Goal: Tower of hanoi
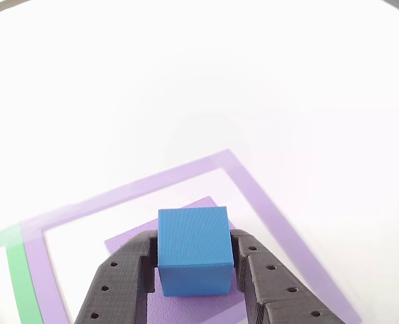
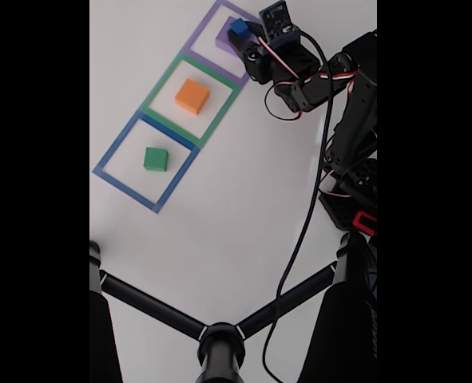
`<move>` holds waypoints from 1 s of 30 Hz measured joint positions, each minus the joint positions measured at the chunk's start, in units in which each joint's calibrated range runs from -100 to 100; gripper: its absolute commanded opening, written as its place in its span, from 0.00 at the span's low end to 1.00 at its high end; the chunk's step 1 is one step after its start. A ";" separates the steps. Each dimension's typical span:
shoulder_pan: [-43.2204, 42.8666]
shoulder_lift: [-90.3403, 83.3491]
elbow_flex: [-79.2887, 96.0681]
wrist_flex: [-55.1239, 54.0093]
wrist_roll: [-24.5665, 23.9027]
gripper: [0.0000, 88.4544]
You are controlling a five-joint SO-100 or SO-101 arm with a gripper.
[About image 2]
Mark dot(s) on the small blue cube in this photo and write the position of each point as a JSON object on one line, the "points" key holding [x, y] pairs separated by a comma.
{"points": [[239, 28]]}

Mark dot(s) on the orange block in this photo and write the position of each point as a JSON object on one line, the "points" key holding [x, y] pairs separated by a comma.
{"points": [[191, 95]]}

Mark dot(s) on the green block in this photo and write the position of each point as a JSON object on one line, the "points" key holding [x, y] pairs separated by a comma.
{"points": [[155, 159]]}

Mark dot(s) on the purple block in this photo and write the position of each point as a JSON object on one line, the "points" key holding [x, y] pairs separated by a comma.
{"points": [[221, 38]]}

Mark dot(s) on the purple tape square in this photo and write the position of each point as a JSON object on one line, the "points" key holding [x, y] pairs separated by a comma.
{"points": [[203, 60]]}

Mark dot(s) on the green tape square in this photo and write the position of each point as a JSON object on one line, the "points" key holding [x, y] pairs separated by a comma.
{"points": [[155, 89]]}

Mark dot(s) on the red clamp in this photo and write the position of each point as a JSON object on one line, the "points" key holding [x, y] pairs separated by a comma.
{"points": [[365, 223]]}

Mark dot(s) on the blue tape square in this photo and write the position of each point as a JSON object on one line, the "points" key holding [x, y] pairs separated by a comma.
{"points": [[128, 187]]}

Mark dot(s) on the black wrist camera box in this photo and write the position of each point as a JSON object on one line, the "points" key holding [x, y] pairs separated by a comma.
{"points": [[277, 20]]}

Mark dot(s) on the black camera tripod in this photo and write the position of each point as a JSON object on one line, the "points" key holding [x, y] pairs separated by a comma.
{"points": [[219, 351]]}

